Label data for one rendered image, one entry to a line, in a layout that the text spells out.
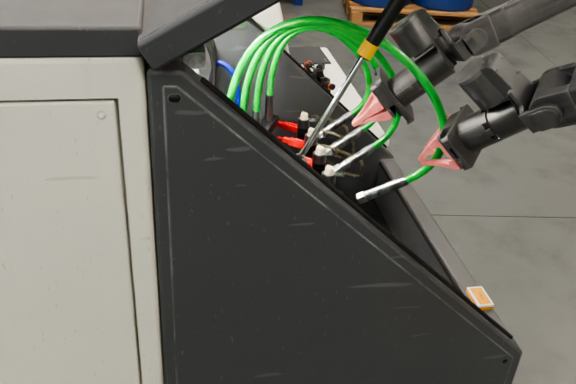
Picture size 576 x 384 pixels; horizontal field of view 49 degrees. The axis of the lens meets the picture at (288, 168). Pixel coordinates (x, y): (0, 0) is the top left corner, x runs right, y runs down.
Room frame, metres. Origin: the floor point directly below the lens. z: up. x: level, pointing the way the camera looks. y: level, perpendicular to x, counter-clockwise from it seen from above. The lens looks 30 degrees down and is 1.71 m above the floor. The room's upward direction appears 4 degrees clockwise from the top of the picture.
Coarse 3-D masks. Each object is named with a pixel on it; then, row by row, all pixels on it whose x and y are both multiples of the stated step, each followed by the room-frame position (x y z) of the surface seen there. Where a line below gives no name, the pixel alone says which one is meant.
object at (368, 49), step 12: (396, 0) 0.71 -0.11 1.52; (384, 12) 0.71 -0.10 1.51; (396, 12) 0.71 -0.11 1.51; (384, 24) 0.71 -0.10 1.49; (372, 36) 0.71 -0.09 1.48; (384, 36) 0.71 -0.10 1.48; (360, 48) 0.71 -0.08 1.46; (372, 48) 0.70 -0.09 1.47; (360, 60) 0.71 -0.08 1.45; (348, 84) 0.71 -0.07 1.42; (336, 96) 0.71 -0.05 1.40; (324, 120) 0.70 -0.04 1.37; (312, 132) 0.71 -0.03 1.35; (300, 156) 0.70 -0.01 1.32
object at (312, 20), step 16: (304, 16) 0.97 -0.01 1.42; (320, 16) 0.96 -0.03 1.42; (272, 32) 0.97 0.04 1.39; (352, 32) 0.95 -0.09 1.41; (368, 32) 0.95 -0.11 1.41; (256, 48) 0.98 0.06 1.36; (384, 48) 0.94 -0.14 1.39; (240, 64) 0.98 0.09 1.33; (416, 64) 0.94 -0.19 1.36; (432, 96) 0.92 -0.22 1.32; (416, 176) 0.93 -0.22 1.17
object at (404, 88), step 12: (384, 72) 1.08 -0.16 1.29; (408, 72) 1.03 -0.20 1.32; (384, 84) 1.02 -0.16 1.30; (396, 84) 1.03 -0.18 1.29; (408, 84) 1.02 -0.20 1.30; (396, 96) 1.02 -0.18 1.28; (408, 96) 1.02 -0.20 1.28; (420, 96) 1.03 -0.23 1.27; (396, 108) 1.02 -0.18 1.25; (408, 108) 1.04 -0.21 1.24; (408, 120) 1.02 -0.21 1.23
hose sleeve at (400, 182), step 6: (396, 180) 0.93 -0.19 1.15; (402, 180) 0.93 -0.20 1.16; (378, 186) 0.94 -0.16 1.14; (384, 186) 0.94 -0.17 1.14; (390, 186) 0.93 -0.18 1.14; (396, 186) 0.93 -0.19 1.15; (402, 186) 0.93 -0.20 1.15; (366, 192) 0.94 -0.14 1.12; (372, 192) 0.94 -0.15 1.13; (378, 192) 0.93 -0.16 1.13; (384, 192) 0.93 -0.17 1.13; (366, 198) 0.94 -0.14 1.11; (372, 198) 0.94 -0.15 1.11
